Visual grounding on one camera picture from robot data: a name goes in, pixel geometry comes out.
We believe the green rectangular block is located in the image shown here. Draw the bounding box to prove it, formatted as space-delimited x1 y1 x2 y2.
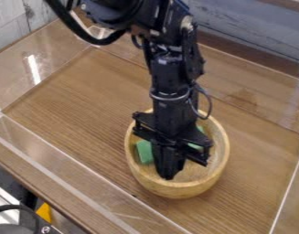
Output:
135 125 206 165

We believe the clear acrylic corner bracket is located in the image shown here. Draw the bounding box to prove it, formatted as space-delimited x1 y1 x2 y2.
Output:
71 11 111 39

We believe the brown wooden bowl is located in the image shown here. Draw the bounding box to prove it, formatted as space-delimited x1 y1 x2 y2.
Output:
125 116 230 199

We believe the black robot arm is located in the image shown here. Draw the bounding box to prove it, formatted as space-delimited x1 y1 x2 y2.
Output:
46 0 213 180

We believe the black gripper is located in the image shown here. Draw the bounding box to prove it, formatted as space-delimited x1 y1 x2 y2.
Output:
134 88 214 180

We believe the yellow label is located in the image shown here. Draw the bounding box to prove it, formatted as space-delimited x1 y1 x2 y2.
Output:
36 203 52 223

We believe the clear acrylic tray wall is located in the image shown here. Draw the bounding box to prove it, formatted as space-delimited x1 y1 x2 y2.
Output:
0 22 299 234

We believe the black cable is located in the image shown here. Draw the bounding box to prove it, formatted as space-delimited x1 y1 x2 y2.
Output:
0 204 40 234

